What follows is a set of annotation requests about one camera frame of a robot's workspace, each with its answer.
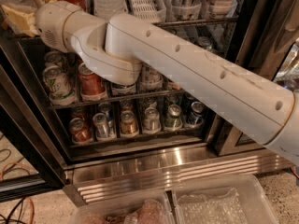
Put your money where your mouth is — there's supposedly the blue soda can front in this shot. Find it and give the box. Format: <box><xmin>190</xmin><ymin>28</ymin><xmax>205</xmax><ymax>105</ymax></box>
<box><xmin>111</xmin><ymin>83</ymin><xmax>136</xmax><ymax>95</ymax></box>

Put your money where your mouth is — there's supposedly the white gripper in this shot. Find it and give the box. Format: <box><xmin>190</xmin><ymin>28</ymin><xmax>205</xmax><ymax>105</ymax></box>
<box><xmin>1</xmin><ymin>0</ymin><xmax>82</xmax><ymax>52</ymax></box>

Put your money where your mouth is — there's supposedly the green can bottom shelf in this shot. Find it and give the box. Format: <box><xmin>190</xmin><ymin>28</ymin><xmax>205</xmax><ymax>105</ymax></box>
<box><xmin>164</xmin><ymin>105</ymin><xmax>182</xmax><ymax>132</ymax></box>

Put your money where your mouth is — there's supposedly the white can bottom shelf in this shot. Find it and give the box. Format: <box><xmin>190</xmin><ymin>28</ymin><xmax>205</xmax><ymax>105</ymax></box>
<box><xmin>142</xmin><ymin>107</ymin><xmax>161</xmax><ymax>134</ymax></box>

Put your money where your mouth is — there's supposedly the green can second row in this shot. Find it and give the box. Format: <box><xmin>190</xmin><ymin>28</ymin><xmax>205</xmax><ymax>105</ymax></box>
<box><xmin>44</xmin><ymin>50</ymin><xmax>67</xmax><ymax>70</ymax></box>

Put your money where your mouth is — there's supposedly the red soda can front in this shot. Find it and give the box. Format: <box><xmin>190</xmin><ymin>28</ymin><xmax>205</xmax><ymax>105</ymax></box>
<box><xmin>78</xmin><ymin>63</ymin><xmax>107</xmax><ymax>101</ymax></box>

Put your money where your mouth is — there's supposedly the stainless fridge base grille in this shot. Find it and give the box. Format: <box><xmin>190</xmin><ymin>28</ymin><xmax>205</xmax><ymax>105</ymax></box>
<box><xmin>63</xmin><ymin>147</ymin><xmax>292</xmax><ymax>206</ymax></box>

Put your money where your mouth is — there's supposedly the clear bin with bubble wrap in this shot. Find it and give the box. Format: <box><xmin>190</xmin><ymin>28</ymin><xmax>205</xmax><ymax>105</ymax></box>
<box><xmin>172</xmin><ymin>175</ymin><xmax>279</xmax><ymax>224</ymax></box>

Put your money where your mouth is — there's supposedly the blue can bottom shelf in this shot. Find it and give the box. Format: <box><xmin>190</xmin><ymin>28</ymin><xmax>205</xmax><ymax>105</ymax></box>
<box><xmin>186</xmin><ymin>101</ymin><xmax>205</xmax><ymax>128</ymax></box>

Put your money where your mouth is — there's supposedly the green 7up can front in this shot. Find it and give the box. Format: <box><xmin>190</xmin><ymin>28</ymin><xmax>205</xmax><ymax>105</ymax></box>
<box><xmin>43</xmin><ymin>65</ymin><xmax>76</xmax><ymax>105</ymax></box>

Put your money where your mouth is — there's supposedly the clear bin with pink items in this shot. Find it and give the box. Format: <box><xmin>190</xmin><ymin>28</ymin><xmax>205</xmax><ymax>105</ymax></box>
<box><xmin>67</xmin><ymin>189</ymin><xmax>175</xmax><ymax>224</ymax></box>

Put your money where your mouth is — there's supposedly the brown iced tea bottle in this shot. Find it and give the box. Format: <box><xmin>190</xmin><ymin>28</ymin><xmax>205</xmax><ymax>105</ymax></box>
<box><xmin>140</xmin><ymin>64</ymin><xmax>163</xmax><ymax>91</ymax></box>

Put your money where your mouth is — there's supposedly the glass fridge door left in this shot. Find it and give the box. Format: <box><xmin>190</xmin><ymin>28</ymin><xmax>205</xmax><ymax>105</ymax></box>
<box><xmin>0</xmin><ymin>13</ymin><xmax>66</xmax><ymax>202</ymax></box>

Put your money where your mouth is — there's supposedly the silver can bottom shelf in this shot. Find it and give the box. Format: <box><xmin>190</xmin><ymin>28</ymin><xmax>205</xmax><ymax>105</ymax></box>
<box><xmin>93</xmin><ymin>113</ymin><xmax>116</xmax><ymax>141</ymax></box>

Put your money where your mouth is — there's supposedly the orange can bottom shelf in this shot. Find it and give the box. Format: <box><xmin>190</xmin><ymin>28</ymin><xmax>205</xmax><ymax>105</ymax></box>
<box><xmin>121</xmin><ymin>111</ymin><xmax>139</xmax><ymax>137</ymax></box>

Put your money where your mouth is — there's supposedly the red can bottom shelf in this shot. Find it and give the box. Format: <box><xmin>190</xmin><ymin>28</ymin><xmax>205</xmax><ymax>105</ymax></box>
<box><xmin>69</xmin><ymin>118</ymin><xmax>93</xmax><ymax>145</ymax></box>

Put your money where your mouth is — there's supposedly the orange cable on floor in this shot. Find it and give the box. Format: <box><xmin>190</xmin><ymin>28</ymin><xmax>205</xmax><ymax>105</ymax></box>
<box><xmin>0</xmin><ymin>133</ymin><xmax>36</xmax><ymax>224</ymax></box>

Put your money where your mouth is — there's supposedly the silver tall can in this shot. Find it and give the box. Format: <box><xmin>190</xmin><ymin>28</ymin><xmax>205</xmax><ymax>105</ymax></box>
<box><xmin>171</xmin><ymin>0</ymin><xmax>202</xmax><ymax>21</ymax></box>

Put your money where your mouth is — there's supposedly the empty white shelf tray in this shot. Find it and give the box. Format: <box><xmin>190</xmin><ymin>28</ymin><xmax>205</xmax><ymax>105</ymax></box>
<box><xmin>129</xmin><ymin>0</ymin><xmax>166</xmax><ymax>23</ymax></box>

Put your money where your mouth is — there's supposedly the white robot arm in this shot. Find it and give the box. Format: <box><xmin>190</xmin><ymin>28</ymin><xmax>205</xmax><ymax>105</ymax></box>
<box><xmin>1</xmin><ymin>0</ymin><xmax>299</xmax><ymax>165</ymax></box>

